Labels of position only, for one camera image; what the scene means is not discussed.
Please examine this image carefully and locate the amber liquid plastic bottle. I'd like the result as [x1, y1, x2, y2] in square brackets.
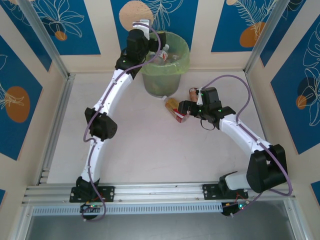
[161, 95, 191, 124]

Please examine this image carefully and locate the green plastic bin liner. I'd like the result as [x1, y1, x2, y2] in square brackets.
[139, 31, 191, 76]

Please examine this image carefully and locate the grey round waste bin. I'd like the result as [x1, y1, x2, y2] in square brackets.
[141, 71, 183, 98]

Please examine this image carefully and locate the small brown bottle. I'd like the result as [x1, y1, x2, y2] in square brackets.
[188, 86, 201, 102]

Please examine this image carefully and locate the right controller board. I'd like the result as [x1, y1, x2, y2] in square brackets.
[221, 201, 248, 217]

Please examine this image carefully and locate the controller board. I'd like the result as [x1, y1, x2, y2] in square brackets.
[221, 201, 248, 217]
[79, 202, 103, 214]

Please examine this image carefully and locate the grey steel sheet panel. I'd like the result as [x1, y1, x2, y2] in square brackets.
[24, 214, 293, 240]

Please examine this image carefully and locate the left controller board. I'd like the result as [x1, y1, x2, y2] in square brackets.
[79, 202, 103, 214]

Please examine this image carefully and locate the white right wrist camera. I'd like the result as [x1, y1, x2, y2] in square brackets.
[195, 87, 204, 106]

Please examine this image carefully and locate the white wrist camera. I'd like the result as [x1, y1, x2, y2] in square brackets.
[195, 87, 204, 106]
[138, 19, 151, 40]

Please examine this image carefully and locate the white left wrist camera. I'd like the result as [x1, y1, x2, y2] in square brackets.
[138, 19, 151, 40]

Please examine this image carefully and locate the black cable loop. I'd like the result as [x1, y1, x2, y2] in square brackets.
[199, 117, 216, 131]

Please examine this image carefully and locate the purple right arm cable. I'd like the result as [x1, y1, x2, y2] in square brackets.
[199, 74, 293, 218]

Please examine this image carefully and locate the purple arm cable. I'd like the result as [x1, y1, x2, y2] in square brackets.
[81, 21, 162, 223]
[199, 74, 293, 218]

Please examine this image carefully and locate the aluminium right table rail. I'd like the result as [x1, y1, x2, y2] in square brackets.
[244, 71, 270, 146]

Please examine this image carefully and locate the aluminium table rail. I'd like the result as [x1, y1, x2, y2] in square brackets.
[244, 71, 270, 146]
[36, 72, 76, 186]

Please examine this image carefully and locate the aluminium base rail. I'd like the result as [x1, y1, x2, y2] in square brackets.
[22, 182, 297, 205]

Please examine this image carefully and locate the aluminium right frame post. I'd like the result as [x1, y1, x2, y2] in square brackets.
[244, 0, 308, 76]

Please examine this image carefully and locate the aluminium frame post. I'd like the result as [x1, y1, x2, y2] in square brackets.
[244, 0, 308, 76]
[17, 0, 71, 80]

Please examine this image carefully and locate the aluminium left frame post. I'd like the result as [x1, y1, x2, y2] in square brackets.
[17, 0, 71, 80]

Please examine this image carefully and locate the aluminium left table rail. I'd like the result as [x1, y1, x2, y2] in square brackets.
[36, 72, 76, 186]

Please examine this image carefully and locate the grey slotted cable duct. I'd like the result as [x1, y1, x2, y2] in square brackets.
[32, 202, 223, 216]

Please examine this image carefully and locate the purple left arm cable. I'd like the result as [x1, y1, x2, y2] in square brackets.
[81, 21, 162, 223]

